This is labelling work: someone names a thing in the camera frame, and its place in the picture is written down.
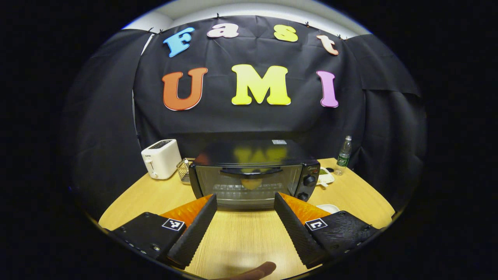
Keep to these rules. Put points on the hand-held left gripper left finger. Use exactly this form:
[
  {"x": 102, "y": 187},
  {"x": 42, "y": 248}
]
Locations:
[{"x": 194, "y": 235}]

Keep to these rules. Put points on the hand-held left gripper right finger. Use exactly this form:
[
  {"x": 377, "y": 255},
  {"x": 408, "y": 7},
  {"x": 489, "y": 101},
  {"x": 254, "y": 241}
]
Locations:
[{"x": 297, "y": 233}]

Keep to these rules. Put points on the black electric oven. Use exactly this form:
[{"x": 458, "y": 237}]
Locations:
[{"x": 218, "y": 186}]

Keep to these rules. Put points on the white rectangular plate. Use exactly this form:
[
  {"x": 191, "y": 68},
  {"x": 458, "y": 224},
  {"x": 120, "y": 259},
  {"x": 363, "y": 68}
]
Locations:
[{"x": 328, "y": 208}]

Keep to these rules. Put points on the white divided plate with beans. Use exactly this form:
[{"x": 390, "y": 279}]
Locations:
[{"x": 326, "y": 179}]

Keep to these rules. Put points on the white toaster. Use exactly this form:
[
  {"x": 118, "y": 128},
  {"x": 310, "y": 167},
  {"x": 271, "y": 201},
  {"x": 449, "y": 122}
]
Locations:
[{"x": 165, "y": 159}]

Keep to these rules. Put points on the clear plastic water bottle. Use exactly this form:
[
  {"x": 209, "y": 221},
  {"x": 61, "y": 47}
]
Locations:
[{"x": 344, "y": 157}]

